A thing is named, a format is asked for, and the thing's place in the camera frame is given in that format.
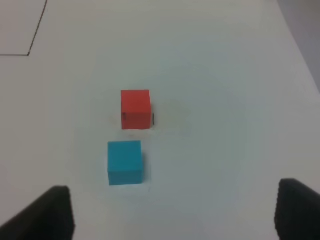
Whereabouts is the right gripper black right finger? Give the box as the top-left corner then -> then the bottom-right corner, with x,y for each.
274,178 -> 320,240

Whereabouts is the red cube block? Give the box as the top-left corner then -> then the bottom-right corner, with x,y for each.
120,89 -> 152,130

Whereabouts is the loose blue cube block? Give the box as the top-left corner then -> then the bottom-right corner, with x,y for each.
107,140 -> 144,186

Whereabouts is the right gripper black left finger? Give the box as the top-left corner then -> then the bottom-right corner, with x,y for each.
0,186 -> 75,240

